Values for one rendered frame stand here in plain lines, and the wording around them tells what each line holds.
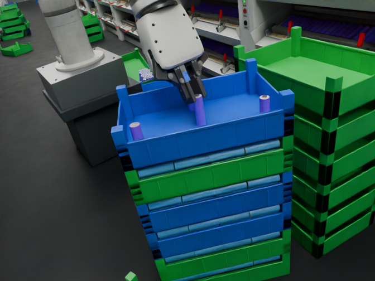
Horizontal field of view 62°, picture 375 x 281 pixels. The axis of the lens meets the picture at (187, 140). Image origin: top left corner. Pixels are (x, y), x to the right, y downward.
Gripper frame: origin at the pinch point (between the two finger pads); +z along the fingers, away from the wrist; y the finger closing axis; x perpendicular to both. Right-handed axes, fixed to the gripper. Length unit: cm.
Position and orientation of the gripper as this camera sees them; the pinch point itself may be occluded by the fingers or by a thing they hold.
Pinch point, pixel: (192, 90)
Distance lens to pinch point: 59.5
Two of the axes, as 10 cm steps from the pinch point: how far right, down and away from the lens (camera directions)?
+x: 4.9, -0.4, -8.7
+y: -7.7, 4.4, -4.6
